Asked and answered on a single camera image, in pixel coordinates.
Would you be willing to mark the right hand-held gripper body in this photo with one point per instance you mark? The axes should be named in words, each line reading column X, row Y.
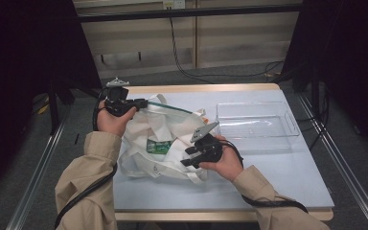
column 209, row 150

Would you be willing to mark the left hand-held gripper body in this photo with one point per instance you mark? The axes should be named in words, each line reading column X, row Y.
column 118, row 99

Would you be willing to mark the white patterned tote bag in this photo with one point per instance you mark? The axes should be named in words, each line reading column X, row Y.
column 153, row 127

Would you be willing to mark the green snack packet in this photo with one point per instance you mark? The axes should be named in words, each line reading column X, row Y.
column 158, row 147

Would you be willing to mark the clear plastic container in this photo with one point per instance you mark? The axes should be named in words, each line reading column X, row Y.
column 255, row 127

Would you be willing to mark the person's right hand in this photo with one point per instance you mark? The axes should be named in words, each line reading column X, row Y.
column 226, row 166

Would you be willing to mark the person's left hand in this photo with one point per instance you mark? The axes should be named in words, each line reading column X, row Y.
column 111, row 123

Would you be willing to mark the small black floor item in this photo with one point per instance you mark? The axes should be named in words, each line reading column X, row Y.
column 76, row 138

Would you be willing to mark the black stand leg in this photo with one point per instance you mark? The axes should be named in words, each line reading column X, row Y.
column 53, row 108

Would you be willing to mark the black horizontal bar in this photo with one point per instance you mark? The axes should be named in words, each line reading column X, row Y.
column 188, row 12

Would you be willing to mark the dark curtain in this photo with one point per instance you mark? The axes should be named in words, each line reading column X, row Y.
column 19, row 64
column 354, row 48

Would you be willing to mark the white wall socket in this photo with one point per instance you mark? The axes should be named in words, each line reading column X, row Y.
column 174, row 4

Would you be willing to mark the metal floor rail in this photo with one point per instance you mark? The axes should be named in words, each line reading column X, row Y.
column 341, row 166
column 35, row 179

